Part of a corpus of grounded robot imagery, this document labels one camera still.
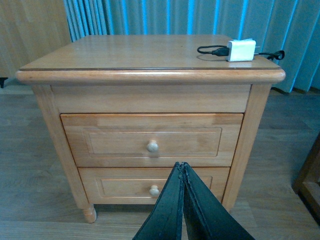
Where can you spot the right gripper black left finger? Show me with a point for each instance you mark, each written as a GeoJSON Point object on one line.
{"type": "Point", "coordinates": [165, 220]}

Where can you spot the wooden two-drawer nightstand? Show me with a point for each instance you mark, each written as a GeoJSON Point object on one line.
{"type": "Point", "coordinates": [151, 74]}

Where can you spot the light wooden cabinet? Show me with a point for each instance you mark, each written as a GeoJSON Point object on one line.
{"type": "Point", "coordinates": [30, 29]}

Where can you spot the wooden drawer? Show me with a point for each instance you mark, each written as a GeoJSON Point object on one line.
{"type": "Point", "coordinates": [119, 185]}
{"type": "Point", "coordinates": [152, 140]}

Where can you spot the white power adapter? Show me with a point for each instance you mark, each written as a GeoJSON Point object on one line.
{"type": "Point", "coordinates": [241, 50]}

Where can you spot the pale green pleated curtain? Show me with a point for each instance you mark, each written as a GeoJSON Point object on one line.
{"type": "Point", "coordinates": [289, 25]}

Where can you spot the dark wooden furniture piece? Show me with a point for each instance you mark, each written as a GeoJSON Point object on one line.
{"type": "Point", "coordinates": [307, 183]}

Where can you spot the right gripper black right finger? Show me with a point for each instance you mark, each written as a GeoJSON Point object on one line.
{"type": "Point", "coordinates": [205, 217]}

